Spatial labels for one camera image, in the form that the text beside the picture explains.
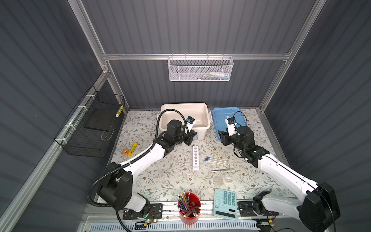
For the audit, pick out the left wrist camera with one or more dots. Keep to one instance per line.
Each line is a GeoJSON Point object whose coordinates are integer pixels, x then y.
{"type": "Point", "coordinates": [190, 123]}

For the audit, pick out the white test tube rack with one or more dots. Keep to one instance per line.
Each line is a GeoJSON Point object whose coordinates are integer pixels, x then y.
{"type": "Point", "coordinates": [195, 158]}

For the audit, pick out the white slotted cable duct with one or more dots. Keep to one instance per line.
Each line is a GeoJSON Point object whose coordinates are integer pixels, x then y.
{"type": "Point", "coordinates": [203, 225]}

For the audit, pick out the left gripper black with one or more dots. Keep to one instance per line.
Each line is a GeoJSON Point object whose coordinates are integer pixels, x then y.
{"type": "Point", "coordinates": [190, 137]}

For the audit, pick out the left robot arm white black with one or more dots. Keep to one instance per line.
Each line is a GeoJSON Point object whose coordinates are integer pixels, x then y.
{"type": "Point", "coordinates": [114, 188]}

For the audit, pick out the red pencil cup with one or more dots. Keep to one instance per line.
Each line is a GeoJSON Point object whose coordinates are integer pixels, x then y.
{"type": "Point", "coordinates": [189, 207]}

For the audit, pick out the white plastic storage bin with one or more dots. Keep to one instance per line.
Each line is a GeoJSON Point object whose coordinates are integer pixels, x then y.
{"type": "Point", "coordinates": [198, 111]}

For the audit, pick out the mint green calculator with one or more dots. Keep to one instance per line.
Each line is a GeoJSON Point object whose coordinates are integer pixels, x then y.
{"type": "Point", "coordinates": [225, 204]}

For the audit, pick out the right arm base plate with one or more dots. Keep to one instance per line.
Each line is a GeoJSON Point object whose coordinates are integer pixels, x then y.
{"type": "Point", "coordinates": [246, 209]}

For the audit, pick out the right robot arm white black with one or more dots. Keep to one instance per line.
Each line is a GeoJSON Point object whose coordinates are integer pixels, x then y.
{"type": "Point", "coordinates": [315, 205]}

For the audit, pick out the white wire wall basket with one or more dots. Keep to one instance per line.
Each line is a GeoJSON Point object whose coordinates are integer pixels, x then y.
{"type": "Point", "coordinates": [200, 69]}

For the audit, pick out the clear test tube blue cap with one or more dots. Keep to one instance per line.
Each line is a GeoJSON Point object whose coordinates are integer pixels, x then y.
{"type": "Point", "coordinates": [217, 158]}

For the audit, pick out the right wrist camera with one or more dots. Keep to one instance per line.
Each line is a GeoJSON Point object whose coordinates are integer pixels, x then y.
{"type": "Point", "coordinates": [231, 126]}

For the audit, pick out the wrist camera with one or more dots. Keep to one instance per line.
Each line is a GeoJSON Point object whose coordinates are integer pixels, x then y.
{"type": "Point", "coordinates": [231, 126]}
{"type": "Point", "coordinates": [190, 123]}

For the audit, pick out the black wire side basket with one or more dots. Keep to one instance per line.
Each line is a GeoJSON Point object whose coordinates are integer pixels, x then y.
{"type": "Point", "coordinates": [93, 126]}

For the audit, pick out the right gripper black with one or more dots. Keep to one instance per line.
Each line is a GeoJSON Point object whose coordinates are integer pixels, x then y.
{"type": "Point", "coordinates": [224, 137]}

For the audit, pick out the metal scissors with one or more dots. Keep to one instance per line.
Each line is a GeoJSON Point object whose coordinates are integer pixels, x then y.
{"type": "Point", "coordinates": [230, 169]}

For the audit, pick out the yellow marker in basket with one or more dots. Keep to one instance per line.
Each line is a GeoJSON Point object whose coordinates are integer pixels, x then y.
{"type": "Point", "coordinates": [119, 110]}

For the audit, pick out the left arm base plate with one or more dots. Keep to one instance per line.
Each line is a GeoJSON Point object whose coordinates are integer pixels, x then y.
{"type": "Point", "coordinates": [155, 212]}

